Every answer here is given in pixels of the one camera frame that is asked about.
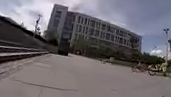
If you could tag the grey building with window rows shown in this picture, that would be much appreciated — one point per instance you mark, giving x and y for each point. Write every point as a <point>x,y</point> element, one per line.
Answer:
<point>93,30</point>

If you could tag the row of trees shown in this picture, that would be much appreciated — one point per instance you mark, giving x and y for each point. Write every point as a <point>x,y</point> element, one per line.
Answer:
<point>106,51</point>

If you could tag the dark upright pillar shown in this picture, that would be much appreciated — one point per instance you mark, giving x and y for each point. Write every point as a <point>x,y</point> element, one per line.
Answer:
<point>63,47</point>

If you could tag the grey concrete paved plaza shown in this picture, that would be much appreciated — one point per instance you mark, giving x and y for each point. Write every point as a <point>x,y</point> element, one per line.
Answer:
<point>81,81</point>

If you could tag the thin pole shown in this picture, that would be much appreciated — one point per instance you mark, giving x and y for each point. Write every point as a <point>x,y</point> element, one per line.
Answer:
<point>37,25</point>

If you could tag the dark bicycle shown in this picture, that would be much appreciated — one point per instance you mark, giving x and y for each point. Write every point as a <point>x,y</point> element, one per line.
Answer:
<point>137,67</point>

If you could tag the yellow bicycle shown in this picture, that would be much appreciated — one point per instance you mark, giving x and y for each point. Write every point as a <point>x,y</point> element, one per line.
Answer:
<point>162,67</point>

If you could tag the tall lamp pole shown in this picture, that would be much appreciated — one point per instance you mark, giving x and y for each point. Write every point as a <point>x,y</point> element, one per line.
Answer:
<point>167,52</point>

